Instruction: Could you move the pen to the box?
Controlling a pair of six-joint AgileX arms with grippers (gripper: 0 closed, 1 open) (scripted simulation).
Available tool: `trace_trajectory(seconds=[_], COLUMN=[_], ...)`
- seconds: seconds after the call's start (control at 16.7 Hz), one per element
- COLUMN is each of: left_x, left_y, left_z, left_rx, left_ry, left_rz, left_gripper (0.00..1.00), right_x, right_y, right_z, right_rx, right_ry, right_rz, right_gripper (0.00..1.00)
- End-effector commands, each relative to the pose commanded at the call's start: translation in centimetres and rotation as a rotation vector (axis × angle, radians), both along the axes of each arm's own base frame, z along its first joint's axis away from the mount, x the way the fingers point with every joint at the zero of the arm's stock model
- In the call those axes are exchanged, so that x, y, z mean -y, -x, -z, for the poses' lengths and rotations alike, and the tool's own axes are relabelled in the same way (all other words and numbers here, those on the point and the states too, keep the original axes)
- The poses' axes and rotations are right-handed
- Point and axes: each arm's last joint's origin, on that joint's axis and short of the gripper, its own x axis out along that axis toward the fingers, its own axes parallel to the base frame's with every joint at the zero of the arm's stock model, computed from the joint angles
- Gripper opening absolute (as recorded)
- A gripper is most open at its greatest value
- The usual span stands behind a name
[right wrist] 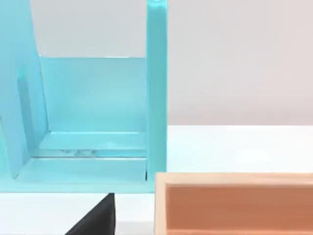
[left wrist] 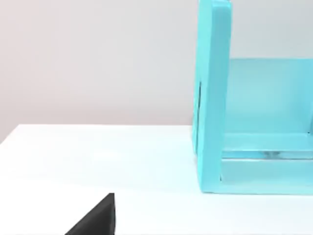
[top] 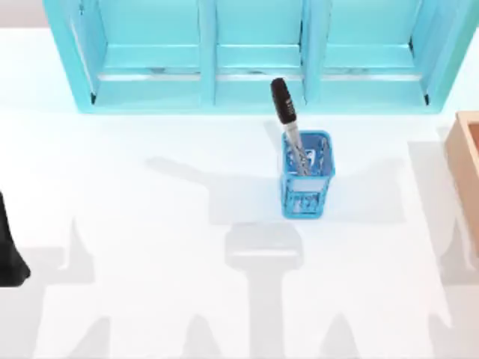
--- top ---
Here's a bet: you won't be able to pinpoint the blue mesh pen holder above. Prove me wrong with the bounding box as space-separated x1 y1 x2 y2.
281 129 336 220

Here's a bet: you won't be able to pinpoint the salmon-coloured shallow box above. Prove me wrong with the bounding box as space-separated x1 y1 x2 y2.
444 111 479 258

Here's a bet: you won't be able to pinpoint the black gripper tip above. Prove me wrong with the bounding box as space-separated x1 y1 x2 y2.
0 191 31 289

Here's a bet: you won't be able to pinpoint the black and silver marker pen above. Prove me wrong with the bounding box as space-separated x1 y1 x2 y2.
270 77 312 178

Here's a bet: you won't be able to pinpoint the light blue rack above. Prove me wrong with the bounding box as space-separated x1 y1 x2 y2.
41 0 479 115

